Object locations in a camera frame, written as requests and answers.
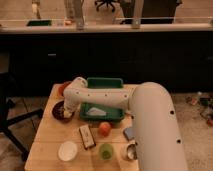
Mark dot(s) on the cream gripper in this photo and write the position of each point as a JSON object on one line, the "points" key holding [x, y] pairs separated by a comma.
{"points": [[67, 114]]}

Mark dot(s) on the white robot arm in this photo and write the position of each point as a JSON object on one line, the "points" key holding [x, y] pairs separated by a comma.
{"points": [[155, 127]]}

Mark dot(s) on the purple grapes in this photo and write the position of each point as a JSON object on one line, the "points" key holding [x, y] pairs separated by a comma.
{"points": [[60, 114]]}

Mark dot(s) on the dark brown bowl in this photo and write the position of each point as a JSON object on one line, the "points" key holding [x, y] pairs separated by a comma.
{"points": [[57, 106]]}

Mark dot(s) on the green plastic tray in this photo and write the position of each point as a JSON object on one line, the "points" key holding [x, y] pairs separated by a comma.
{"points": [[112, 114]]}

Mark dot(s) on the white cloth in tray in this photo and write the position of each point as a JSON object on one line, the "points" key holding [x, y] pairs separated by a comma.
{"points": [[95, 112]]}

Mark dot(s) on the orange plate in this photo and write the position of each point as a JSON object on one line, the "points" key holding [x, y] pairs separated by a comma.
{"points": [[62, 87]]}

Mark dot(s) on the red peach fruit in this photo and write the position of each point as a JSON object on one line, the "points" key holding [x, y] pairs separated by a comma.
{"points": [[104, 128]]}

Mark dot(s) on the green plastic cup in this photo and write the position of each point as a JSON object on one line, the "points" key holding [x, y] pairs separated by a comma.
{"points": [[106, 151]]}

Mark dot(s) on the blue sponge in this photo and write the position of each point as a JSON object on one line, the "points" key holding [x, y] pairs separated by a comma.
{"points": [[128, 133]]}

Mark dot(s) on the metal measuring cup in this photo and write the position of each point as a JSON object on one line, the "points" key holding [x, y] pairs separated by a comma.
{"points": [[128, 152]]}

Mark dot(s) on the green bin on counter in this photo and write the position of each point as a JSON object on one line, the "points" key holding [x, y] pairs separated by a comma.
{"points": [[39, 23]]}

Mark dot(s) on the background office chair base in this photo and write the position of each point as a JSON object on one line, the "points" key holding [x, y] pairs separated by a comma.
{"points": [[99, 3]]}

